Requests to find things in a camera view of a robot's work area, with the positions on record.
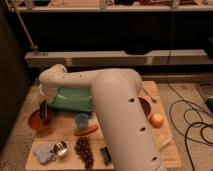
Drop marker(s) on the dark grape bunch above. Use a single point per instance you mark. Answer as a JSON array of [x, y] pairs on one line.
[[84, 151]]

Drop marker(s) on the yellow apple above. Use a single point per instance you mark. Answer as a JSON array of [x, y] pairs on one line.
[[157, 120]]

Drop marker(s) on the orange carrot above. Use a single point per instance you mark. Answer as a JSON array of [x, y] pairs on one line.
[[86, 131]]

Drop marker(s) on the red bowl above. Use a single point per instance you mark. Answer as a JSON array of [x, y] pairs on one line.
[[38, 124]]

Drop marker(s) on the blue cloth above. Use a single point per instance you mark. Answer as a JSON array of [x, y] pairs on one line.
[[44, 153]]

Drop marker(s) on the green rectangular tray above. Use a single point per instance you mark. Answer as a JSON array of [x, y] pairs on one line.
[[72, 100]]

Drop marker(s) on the wooden board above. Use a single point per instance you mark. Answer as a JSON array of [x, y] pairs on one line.
[[63, 127]]

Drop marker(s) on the dark red plate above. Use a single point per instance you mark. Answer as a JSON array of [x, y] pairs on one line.
[[145, 106]]

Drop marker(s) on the small steel bowl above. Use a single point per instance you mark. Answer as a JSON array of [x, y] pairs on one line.
[[60, 149]]

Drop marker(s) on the small black brush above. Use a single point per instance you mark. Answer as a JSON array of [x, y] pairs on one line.
[[106, 156]]

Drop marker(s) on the metal diagonal rod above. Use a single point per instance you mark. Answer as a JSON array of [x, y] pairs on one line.
[[21, 31]]

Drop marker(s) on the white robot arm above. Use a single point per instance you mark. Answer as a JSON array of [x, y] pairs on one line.
[[115, 95]]

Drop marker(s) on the white upper shelf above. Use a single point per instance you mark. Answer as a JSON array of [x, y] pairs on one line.
[[180, 8]]

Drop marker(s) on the white shelf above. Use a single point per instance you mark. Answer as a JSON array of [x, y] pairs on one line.
[[180, 8], [117, 58]]

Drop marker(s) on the blue plastic cup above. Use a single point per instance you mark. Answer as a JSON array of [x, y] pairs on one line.
[[81, 121]]

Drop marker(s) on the white lower shelf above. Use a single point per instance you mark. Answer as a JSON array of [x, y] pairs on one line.
[[117, 58]]

